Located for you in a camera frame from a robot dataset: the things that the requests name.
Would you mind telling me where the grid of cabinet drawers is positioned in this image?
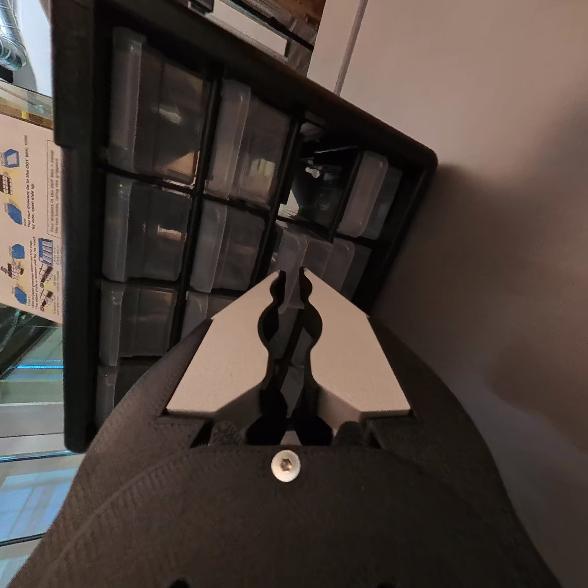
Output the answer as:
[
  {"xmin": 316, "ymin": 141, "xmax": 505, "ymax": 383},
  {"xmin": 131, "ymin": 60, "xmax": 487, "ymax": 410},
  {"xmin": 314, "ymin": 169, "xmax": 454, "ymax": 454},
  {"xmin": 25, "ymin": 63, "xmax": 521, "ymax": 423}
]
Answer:
[{"xmin": 96, "ymin": 25, "xmax": 404, "ymax": 428}]

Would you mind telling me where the clear plastic drawer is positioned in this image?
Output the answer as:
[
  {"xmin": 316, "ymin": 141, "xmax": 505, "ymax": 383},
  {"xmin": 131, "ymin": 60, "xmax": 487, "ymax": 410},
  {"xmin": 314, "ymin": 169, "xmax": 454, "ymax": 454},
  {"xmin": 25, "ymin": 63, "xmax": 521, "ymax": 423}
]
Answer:
[{"xmin": 271, "ymin": 224, "xmax": 374, "ymax": 322}]

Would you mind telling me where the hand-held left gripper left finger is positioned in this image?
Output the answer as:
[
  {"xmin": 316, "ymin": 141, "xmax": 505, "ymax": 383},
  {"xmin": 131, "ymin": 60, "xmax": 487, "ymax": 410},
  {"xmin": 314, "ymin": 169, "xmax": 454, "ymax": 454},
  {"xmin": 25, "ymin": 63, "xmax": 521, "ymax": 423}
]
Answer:
[{"xmin": 166, "ymin": 270, "xmax": 288, "ymax": 433}]

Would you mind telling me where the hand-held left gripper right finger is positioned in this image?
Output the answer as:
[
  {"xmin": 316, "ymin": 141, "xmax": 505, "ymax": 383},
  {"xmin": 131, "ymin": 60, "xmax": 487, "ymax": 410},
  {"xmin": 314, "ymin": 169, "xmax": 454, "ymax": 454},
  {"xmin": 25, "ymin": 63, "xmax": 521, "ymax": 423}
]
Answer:
[{"xmin": 300, "ymin": 267, "xmax": 411, "ymax": 432}]

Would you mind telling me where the glass window wall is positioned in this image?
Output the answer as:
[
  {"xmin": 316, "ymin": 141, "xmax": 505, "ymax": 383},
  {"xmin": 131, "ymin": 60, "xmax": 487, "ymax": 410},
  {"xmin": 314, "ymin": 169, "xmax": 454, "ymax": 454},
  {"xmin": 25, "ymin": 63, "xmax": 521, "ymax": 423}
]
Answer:
[{"xmin": 0, "ymin": 381, "xmax": 99, "ymax": 547}]

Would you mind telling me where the printed instruction poster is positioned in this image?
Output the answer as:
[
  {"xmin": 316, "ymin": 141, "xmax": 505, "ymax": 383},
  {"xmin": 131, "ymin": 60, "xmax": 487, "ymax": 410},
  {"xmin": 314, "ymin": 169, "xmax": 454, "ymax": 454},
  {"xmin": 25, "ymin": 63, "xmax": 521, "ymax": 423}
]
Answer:
[{"xmin": 0, "ymin": 112, "xmax": 62, "ymax": 315}]

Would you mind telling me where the instruction poster on wooden board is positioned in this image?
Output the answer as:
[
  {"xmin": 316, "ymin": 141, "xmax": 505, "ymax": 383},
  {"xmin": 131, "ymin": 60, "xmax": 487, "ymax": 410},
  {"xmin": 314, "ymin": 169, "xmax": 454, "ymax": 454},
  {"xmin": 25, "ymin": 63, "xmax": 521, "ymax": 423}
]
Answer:
[{"xmin": 0, "ymin": 86, "xmax": 55, "ymax": 121}]

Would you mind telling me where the silver ventilation duct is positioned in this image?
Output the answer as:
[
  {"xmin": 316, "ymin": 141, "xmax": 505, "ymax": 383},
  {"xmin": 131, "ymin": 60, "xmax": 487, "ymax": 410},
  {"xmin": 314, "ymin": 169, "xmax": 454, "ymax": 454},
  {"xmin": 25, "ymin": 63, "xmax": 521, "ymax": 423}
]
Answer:
[{"xmin": 0, "ymin": 0, "xmax": 52, "ymax": 72}]

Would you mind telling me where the black drawer cabinet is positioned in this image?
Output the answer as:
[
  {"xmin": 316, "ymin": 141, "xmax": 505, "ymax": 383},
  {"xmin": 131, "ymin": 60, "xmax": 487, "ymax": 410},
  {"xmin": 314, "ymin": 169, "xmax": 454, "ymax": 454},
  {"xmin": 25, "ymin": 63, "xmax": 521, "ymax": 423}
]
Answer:
[{"xmin": 50, "ymin": 0, "xmax": 437, "ymax": 453}]

